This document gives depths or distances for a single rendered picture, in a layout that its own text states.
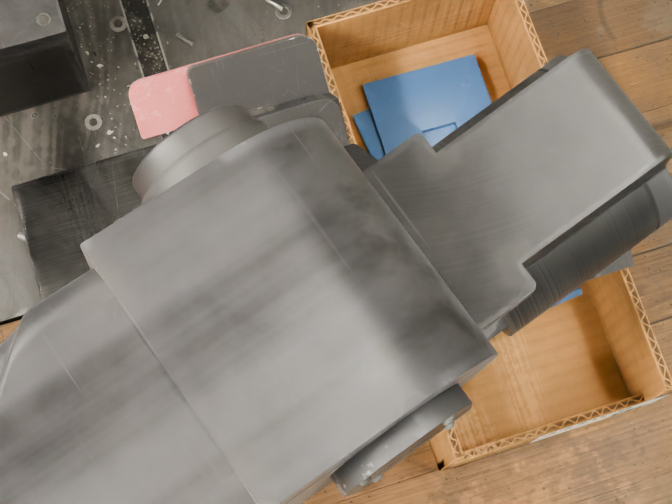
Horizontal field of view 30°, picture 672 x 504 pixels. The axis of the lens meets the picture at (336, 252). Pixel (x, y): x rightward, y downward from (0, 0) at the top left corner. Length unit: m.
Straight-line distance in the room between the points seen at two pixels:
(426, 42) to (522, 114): 0.45
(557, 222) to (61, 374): 0.13
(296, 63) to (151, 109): 0.05
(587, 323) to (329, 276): 0.48
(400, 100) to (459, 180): 0.43
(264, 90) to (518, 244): 0.16
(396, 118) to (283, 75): 0.30
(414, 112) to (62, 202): 0.21
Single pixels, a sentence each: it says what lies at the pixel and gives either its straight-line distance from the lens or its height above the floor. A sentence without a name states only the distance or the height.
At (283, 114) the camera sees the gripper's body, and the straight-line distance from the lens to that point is 0.43.
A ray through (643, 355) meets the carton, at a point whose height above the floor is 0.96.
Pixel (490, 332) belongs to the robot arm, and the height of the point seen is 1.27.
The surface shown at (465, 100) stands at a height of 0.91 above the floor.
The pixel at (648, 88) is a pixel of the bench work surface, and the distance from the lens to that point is 0.79.
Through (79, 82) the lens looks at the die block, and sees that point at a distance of 0.75.
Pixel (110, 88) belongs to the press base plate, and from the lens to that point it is 0.77.
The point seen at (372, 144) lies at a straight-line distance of 0.74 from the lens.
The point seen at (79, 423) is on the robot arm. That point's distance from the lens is 0.25.
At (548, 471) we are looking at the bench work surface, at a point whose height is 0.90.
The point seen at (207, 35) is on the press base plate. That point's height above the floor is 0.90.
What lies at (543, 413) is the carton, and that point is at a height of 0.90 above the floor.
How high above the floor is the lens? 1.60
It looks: 75 degrees down
